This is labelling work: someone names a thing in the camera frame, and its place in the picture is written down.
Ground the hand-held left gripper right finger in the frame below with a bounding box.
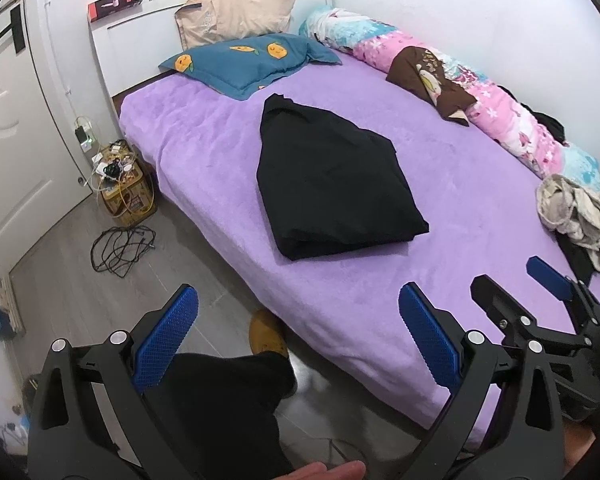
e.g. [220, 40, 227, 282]
[395, 282, 566, 480]

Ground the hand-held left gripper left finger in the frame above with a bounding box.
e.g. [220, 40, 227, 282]
[27, 284, 211, 480]

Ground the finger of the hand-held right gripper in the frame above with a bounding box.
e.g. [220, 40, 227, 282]
[470, 274, 537, 334]
[527, 256, 600, 334]

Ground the black jacket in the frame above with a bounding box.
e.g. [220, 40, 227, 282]
[256, 92, 430, 262]

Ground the person's right forearm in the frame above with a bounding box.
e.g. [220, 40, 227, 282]
[562, 417, 598, 480]

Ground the person's left hand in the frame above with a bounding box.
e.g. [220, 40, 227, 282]
[280, 461, 367, 480]

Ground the grey speckled sweater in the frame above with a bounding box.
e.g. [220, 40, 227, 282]
[536, 174, 600, 272]

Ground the person's leg in black pants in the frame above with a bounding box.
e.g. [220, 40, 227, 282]
[150, 350, 298, 480]

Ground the purple bed blanket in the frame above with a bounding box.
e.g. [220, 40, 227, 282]
[117, 52, 600, 448]

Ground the yellow slipper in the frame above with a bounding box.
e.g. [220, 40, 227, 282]
[248, 308, 289, 361]

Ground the yellow crate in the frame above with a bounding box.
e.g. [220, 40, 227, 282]
[97, 140, 158, 226]

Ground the small black garment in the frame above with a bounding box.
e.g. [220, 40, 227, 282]
[522, 105, 566, 143]

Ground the pink floral quilt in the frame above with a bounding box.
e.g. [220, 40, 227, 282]
[298, 5, 600, 196]

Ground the tangle of chargers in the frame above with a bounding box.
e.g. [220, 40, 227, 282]
[91, 142, 141, 181]

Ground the white door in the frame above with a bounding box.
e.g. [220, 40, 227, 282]
[0, 0, 93, 271]

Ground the brown printed cloth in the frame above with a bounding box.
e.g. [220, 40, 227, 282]
[386, 46, 473, 126]

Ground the blue pillow with orange print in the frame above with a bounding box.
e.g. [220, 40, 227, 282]
[158, 33, 343, 101]

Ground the white headboard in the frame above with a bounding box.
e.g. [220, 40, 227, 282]
[87, 0, 333, 106]

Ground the beige pillow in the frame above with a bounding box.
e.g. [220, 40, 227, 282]
[174, 0, 297, 50]

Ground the red and black box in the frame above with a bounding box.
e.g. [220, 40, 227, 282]
[88, 0, 144, 23]

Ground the black floor cable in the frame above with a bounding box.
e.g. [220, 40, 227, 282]
[90, 225, 157, 278]

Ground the wall charger with green light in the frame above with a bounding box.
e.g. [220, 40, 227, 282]
[75, 116, 97, 153]

